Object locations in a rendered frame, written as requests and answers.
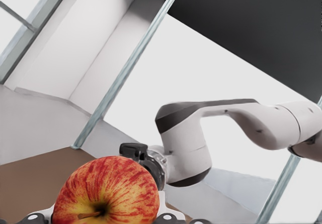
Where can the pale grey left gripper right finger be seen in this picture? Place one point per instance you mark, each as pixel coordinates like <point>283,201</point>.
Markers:
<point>168,216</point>

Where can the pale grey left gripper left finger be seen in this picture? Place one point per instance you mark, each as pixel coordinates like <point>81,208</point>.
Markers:
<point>40,215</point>

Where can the red yellow apple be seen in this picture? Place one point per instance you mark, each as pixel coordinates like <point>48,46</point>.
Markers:
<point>108,188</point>

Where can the silver frame post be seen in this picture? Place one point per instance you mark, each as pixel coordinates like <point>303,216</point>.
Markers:
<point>284,181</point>
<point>27,30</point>
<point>125,65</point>

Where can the silver frame crossbar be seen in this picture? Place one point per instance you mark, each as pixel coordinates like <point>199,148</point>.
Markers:
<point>16,15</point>

